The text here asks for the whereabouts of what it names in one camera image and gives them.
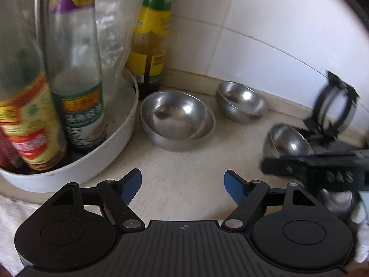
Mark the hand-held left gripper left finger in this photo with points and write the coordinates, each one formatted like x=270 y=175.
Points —
x=131 y=184

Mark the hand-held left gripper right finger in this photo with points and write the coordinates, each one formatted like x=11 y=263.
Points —
x=235 y=186

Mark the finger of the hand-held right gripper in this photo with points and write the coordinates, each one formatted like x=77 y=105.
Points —
x=282 y=166

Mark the stainless steel bowl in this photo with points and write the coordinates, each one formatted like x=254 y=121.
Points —
x=178 y=112
x=288 y=142
x=242 y=98
x=173 y=144

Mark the black gas stove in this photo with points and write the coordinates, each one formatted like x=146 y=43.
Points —
x=340 y=147

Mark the white two-tier turntable rack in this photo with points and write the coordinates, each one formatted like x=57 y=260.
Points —
x=86 y=167

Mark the black stove pan support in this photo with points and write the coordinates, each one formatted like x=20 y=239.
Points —
x=323 y=128

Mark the yellow-cap vinegar bottle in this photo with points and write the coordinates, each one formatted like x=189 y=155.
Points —
x=28 y=121

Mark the white flat cloth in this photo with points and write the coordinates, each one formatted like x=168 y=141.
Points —
x=14 y=216

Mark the red-label soy sauce bottle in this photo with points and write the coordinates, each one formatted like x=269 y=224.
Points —
x=7 y=153

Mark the purple-label clear bottle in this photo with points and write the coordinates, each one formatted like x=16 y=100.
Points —
x=77 y=63

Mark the green-yellow label oil bottle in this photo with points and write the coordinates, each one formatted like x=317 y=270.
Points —
x=150 y=49

